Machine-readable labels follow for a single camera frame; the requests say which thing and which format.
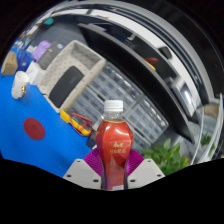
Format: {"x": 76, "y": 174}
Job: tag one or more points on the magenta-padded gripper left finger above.
{"x": 83, "y": 173}

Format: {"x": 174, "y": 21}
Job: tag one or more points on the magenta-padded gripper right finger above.
{"x": 146, "y": 173}

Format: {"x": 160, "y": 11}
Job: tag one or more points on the red drink bottle white cap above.
{"x": 114, "y": 146}

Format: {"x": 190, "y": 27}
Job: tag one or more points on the green potted plant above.
{"x": 166, "y": 158}

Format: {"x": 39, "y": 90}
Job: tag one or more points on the black box with white label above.
{"x": 92, "y": 140}

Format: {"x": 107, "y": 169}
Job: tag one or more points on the grey small-parts drawer cabinet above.
{"x": 115, "y": 86}
{"x": 87, "y": 103}
{"x": 151, "y": 116}
{"x": 141, "y": 138}

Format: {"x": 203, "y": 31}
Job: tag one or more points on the yellow multimeter with red leads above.
{"x": 78, "y": 124}
{"x": 151, "y": 63}

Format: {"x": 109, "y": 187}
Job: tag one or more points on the flat round red coaster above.
{"x": 34, "y": 129}

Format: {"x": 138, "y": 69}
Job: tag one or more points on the white shelf unit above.
{"x": 213, "y": 133}

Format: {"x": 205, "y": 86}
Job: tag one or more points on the grey oscilloscope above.
{"x": 185, "y": 96}

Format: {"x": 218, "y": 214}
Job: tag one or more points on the black rectangular pad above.
{"x": 65, "y": 86}

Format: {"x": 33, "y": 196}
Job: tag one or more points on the black workbench shelf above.
{"x": 140, "y": 73}

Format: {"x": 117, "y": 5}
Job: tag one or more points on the white mug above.
{"x": 19, "y": 83}

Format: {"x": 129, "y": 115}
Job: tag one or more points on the cream dotted storage tray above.
{"x": 80, "y": 53}

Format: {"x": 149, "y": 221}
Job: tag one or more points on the dark grey upright box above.
{"x": 50, "y": 56}

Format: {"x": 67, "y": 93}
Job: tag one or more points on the black rounded device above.
{"x": 166, "y": 52}

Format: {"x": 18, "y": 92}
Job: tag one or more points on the blue box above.
{"x": 22, "y": 58}

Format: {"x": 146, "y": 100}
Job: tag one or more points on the brown cardboard box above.
{"x": 9, "y": 63}

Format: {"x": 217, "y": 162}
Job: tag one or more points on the teal plastic object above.
{"x": 48, "y": 21}

